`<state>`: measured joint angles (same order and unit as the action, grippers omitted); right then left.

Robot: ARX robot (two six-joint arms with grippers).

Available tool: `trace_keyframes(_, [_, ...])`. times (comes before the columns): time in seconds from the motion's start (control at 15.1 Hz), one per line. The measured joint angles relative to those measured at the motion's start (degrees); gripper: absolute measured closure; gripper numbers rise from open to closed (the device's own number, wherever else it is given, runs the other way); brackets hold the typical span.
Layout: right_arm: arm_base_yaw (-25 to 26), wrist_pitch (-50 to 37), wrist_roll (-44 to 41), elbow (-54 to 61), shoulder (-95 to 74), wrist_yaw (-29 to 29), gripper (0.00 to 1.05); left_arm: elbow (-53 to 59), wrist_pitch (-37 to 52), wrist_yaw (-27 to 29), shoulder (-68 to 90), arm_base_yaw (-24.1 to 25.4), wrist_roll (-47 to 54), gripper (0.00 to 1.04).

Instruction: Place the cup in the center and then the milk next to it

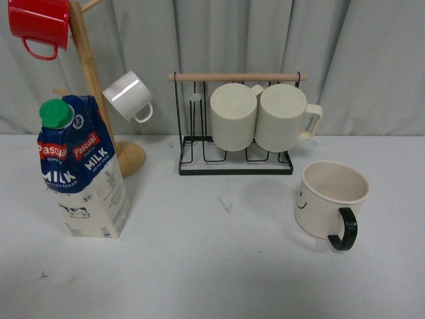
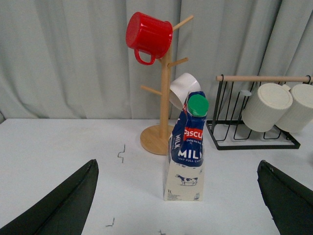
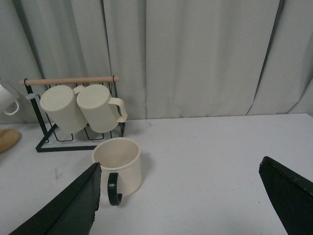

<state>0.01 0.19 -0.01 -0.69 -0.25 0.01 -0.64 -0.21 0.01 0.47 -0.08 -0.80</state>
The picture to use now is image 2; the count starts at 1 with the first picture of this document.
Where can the white mug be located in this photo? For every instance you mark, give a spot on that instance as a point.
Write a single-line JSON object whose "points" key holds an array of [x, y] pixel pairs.
{"points": [[180, 88]]}

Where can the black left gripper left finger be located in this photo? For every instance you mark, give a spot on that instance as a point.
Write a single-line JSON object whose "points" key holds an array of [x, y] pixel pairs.
{"points": [[63, 211]]}

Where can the wooden mug tree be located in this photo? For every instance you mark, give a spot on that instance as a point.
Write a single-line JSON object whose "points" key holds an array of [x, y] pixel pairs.
{"points": [[154, 139]]}

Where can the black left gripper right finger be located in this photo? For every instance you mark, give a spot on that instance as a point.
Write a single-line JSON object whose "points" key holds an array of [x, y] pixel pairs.
{"points": [[289, 202]]}

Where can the red mug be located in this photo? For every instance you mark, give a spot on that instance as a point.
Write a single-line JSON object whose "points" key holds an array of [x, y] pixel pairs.
{"points": [[149, 37]]}

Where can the cream ribbed cup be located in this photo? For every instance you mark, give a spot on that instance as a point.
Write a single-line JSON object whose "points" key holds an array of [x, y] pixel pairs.
{"points": [[300, 112], [265, 107]]}

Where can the blue white milk carton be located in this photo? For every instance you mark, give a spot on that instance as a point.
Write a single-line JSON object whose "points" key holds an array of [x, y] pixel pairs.
{"points": [[184, 171]]}

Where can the grey curtain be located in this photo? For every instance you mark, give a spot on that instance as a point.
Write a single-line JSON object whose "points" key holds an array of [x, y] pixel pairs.
{"points": [[69, 58]]}

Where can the black wire rack wooden handle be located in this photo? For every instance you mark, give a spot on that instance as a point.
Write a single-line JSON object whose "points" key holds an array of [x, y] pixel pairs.
{"points": [[227, 128]]}

